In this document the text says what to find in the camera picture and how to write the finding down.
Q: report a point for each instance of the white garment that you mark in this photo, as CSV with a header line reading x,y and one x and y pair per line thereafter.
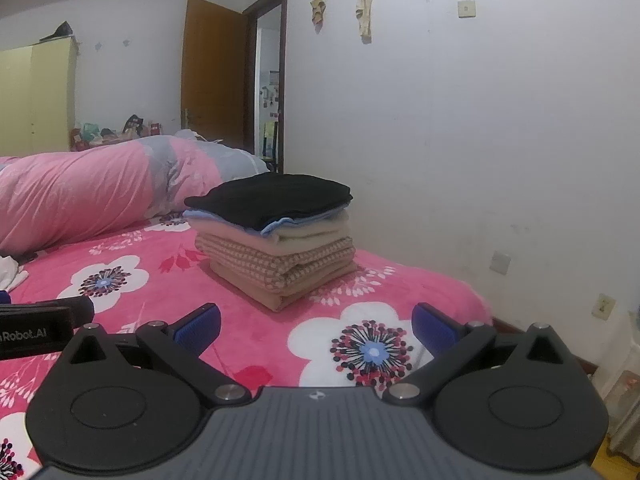
x,y
11,272

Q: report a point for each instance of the dark door frame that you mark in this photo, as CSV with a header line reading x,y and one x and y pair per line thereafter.
x,y
283,75

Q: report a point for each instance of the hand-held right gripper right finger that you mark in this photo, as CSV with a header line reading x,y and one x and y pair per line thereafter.
x,y
435,327

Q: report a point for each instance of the short hanging sock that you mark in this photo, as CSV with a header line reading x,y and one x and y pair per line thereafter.
x,y
318,11

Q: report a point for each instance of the clutter of small items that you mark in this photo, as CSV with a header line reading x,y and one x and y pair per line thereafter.
x,y
120,132

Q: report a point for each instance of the long hanging sock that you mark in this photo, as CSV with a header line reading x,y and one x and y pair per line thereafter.
x,y
365,10

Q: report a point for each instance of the pink floral blanket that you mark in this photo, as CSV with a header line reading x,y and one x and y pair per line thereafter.
x,y
300,320

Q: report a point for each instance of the blue folded cloth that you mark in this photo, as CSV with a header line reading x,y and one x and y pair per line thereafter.
x,y
280,225

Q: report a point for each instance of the wall switch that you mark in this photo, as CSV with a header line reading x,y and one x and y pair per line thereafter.
x,y
466,8

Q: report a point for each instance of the dark cloth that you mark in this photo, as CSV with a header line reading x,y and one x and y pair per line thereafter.
x,y
57,32

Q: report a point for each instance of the pink grey duvet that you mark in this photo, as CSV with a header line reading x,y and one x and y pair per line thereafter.
x,y
85,190

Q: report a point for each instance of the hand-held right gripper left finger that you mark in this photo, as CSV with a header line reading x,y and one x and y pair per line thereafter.
x,y
200,327

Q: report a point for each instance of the yellow wardrobe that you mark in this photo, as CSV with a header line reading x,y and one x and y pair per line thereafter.
x,y
40,100

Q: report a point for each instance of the wooden door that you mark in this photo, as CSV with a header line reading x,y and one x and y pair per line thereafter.
x,y
212,75

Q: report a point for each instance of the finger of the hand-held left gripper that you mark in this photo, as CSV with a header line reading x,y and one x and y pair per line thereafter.
x,y
82,307

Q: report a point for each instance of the tan folded cloth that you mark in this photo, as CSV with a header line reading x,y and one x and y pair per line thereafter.
x,y
290,295

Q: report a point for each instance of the stack of folded clothes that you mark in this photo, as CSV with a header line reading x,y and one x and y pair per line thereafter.
x,y
280,265

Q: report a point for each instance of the wall socket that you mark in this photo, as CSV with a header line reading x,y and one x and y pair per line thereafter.
x,y
500,262
603,306

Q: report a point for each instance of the black shirt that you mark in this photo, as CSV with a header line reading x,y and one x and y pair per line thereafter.
x,y
270,197

